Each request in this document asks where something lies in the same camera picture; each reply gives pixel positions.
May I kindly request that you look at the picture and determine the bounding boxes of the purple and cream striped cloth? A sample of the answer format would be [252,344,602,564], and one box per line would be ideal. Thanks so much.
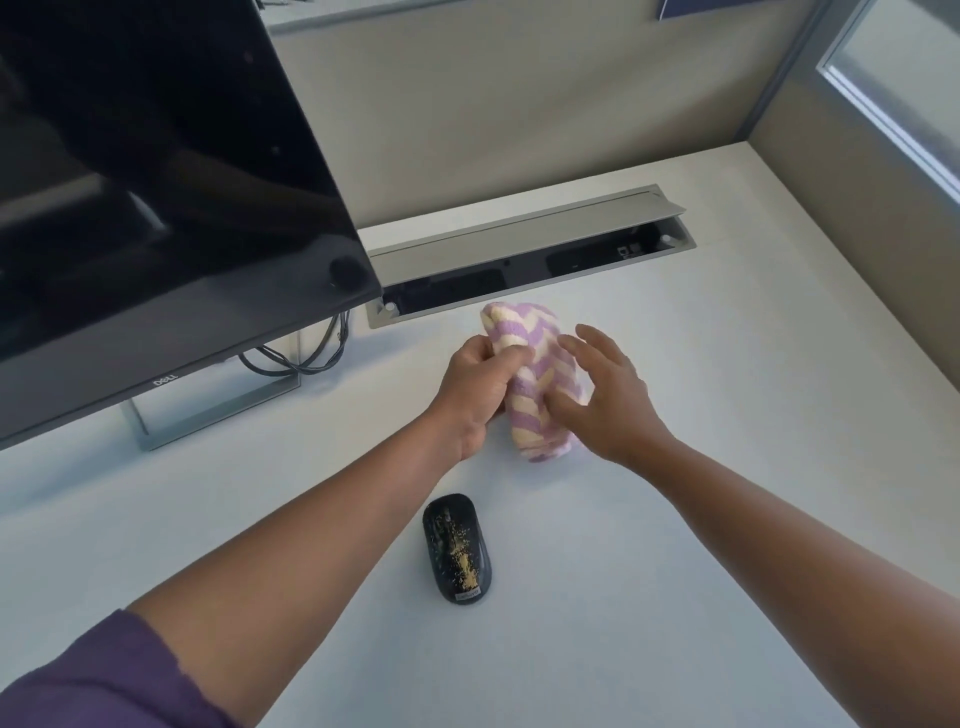
[480,300,595,464]

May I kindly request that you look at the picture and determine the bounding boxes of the grey monitor stand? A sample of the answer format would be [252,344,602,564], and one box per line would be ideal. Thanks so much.
[129,328,303,453]

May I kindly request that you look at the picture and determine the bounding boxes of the person's right hand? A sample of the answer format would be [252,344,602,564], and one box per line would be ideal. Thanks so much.
[544,324,674,467]

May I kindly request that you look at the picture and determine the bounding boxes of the black computer mouse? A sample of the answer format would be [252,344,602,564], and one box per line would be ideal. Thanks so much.
[422,493,493,606]

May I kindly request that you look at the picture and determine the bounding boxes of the black monitor cables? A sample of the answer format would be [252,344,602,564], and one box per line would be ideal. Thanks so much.
[238,309,352,376]

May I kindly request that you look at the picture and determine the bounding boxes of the grey framed window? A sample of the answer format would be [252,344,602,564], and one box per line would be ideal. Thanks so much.
[813,0,960,204]

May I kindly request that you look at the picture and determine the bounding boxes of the person's right forearm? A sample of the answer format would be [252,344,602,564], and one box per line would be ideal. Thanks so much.
[637,435,960,728]

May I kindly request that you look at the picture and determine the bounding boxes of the person's left hand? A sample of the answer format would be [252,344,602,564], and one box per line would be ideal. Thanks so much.
[426,333,534,464]

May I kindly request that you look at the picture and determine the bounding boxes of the person's left forearm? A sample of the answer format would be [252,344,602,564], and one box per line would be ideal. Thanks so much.
[127,412,465,728]

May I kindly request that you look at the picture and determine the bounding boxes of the black computer monitor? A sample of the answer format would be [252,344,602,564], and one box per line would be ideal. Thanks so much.
[0,0,385,453]

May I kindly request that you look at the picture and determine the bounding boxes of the purple sleeve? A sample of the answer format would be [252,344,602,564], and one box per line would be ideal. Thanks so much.
[0,609,241,728]

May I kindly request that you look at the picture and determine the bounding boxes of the grey desk cable tray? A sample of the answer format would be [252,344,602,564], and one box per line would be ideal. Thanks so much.
[365,183,697,331]

